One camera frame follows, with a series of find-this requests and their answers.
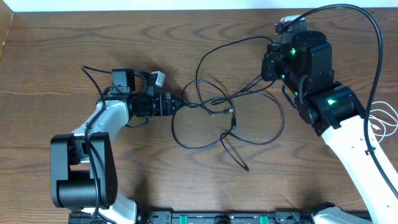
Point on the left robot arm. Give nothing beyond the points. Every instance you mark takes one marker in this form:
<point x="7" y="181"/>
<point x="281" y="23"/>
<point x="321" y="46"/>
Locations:
<point x="82" y="168"/>

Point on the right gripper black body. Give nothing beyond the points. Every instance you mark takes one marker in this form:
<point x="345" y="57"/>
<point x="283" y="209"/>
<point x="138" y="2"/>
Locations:
<point x="274" y="68"/>

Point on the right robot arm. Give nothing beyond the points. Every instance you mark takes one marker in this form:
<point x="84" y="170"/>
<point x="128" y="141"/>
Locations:
<point x="303" y="61"/>

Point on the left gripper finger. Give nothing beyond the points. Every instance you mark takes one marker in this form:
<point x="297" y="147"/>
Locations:
<point x="176" y="100"/>
<point x="175" y="108"/>

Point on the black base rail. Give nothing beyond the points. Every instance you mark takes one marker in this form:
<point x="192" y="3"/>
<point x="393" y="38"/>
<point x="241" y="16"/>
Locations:
<point x="210" y="218"/>

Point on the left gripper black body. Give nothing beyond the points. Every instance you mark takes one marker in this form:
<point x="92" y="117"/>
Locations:
<point x="147" y="105"/>

